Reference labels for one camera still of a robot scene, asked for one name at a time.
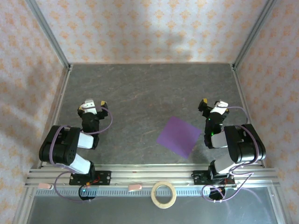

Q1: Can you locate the purple paper sheet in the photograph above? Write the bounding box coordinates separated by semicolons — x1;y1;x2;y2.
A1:
156;116;202;160

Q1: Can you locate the grey metal sheet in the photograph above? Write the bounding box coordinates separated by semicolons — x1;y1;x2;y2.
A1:
25;195;281;224

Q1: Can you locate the beige tape roll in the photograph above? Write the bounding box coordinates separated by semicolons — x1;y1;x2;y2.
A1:
151;181;178;209

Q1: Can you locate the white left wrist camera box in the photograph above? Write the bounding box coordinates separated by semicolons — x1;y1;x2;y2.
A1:
83;98;98;115

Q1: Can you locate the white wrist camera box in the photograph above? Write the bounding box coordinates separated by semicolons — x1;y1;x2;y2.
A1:
210;99;229;115
83;98;98;115

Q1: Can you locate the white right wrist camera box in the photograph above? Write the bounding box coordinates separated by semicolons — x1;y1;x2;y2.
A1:
210;99;229;115

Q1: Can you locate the aluminium right side rail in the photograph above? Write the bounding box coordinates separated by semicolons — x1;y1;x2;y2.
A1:
230;63;266;169

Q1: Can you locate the aluminium left side rail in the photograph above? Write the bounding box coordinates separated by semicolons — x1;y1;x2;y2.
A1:
37;65;73;169

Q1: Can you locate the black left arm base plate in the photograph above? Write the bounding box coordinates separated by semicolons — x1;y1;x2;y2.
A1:
69;170;112;186

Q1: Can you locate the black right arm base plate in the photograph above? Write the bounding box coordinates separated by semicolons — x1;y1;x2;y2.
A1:
192;170;237;187

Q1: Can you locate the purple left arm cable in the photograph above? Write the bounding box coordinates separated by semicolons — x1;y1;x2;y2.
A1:
48;106;114;203

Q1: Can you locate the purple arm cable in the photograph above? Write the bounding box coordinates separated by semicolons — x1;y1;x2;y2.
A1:
201;105;263;203
48;106;114;203

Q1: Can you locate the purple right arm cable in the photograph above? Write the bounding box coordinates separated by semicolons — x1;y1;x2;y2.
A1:
201;105;263;203

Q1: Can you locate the black round cable port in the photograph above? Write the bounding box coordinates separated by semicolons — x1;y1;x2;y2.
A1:
78;185;97;202
208;186;227;202

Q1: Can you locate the grey slotted cable duct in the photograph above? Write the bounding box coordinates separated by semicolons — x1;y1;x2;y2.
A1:
34;188;273;197

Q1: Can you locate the aluminium mounting rail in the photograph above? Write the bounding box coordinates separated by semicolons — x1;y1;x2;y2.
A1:
25;164;280;188

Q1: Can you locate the aluminium left frame post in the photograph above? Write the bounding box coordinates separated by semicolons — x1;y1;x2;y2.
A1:
25;0;73;70

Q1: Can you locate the aluminium frame post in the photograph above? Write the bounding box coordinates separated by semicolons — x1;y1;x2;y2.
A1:
25;0;73;70
230;0;278;70

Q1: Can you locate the aluminium right frame post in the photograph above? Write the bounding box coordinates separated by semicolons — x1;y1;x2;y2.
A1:
230;0;278;70

